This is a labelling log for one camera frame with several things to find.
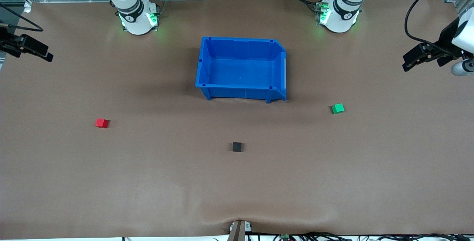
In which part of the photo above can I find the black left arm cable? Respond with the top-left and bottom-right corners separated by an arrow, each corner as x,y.
404,0 -> 474,53

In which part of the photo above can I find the brown table mat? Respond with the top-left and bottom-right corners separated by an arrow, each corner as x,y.
0,0 -> 474,240

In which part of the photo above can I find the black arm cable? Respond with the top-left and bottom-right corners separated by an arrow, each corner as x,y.
404,0 -> 474,53
0,3 -> 44,33

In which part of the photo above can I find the blue plastic storage bin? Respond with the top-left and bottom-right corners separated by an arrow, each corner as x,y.
195,36 -> 287,103

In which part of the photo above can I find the table edge clamp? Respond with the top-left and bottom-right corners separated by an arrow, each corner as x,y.
227,220 -> 253,241

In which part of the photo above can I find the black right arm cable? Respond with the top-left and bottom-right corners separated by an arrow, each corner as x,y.
0,3 -> 44,33

